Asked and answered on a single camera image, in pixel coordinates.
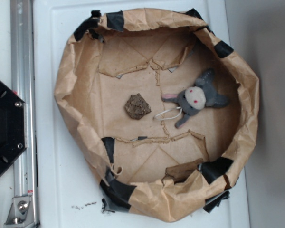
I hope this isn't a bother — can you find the brown rock chunk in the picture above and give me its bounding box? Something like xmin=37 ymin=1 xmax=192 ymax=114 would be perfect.
xmin=124 ymin=93 xmax=152 ymax=120

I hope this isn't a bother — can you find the gray plush bunny toy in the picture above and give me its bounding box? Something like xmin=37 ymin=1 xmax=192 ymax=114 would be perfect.
xmin=161 ymin=68 xmax=229 ymax=128

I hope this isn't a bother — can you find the brown paper bag bin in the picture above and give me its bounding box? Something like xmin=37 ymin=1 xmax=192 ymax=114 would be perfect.
xmin=54 ymin=8 xmax=259 ymax=222

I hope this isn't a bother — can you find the white plastic tray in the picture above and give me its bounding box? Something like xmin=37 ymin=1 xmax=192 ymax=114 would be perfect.
xmin=33 ymin=0 xmax=250 ymax=228

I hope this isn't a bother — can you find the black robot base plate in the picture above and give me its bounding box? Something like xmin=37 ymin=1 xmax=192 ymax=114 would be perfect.
xmin=0 ymin=81 xmax=26 ymax=177

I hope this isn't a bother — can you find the aluminum extrusion rail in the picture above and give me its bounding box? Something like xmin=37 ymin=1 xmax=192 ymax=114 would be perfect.
xmin=10 ymin=0 xmax=40 ymax=228

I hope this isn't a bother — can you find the metal corner bracket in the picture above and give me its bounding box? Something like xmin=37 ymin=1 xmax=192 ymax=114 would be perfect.
xmin=4 ymin=196 xmax=34 ymax=228

